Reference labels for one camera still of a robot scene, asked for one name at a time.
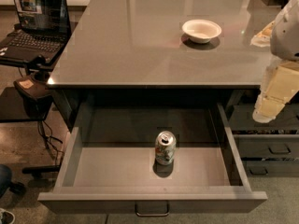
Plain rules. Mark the black laptop computer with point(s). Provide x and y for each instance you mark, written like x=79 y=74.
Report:
x=44 y=32

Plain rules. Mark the white sneaker shoe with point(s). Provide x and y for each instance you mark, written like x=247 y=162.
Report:
x=6 y=217

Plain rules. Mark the open grey top drawer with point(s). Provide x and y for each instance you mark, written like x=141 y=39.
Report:
x=109 y=163

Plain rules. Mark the white paper bowl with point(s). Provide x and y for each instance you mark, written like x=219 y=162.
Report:
x=201 y=31

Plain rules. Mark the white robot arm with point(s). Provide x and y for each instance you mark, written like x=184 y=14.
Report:
x=284 y=40

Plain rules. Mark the metal drawer handle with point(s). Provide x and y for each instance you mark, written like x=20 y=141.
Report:
x=152 y=209

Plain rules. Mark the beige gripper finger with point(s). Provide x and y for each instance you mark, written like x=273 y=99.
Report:
x=262 y=39
x=266 y=110

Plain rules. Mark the grey counter cabinet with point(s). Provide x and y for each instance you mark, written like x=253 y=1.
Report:
x=141 y=44

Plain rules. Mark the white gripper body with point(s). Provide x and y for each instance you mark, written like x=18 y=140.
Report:
x=286 y=34

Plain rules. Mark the person's blue jeans leg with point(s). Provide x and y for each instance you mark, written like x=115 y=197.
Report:
x=7 y=183

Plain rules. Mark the silver green 7up can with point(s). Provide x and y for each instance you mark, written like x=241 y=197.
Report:
x=165 y=146

